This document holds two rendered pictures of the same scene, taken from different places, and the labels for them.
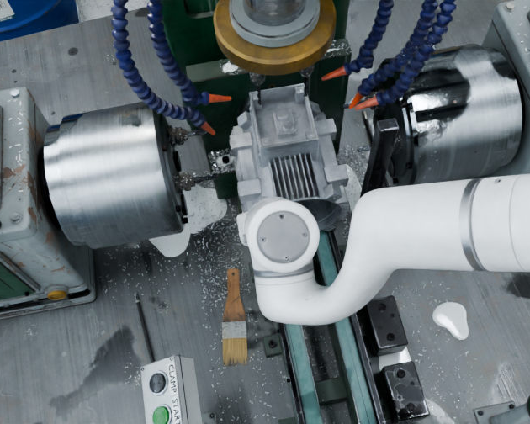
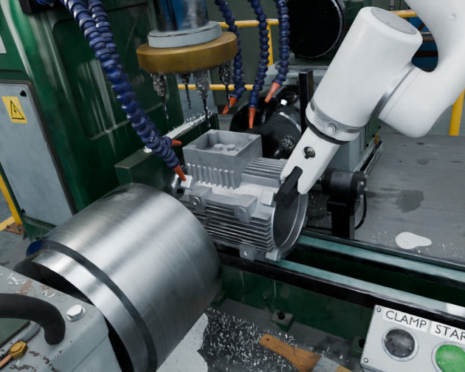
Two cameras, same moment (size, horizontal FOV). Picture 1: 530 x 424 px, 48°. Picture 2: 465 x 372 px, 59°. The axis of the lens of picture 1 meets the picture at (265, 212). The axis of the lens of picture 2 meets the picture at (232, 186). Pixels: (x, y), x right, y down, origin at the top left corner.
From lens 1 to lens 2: 0.75 m
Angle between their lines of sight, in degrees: 47
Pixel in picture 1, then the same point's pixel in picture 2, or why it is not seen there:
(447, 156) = not seen: hidden behind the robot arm
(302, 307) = (455, 59)
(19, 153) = (10, 278)
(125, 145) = (130, 203)
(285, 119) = (223, 148)
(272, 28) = (202, 27)
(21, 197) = (59, 298)
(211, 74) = (141, 157)
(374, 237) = not seen: outside the picture
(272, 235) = (388, 19)
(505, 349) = (451, 229)
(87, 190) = (128, 257)
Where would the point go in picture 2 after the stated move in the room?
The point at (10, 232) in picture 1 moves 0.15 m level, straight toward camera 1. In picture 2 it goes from (82, 334) to (236, 306)
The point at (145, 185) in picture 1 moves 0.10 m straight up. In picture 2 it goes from (178, 223) to (164, 160)
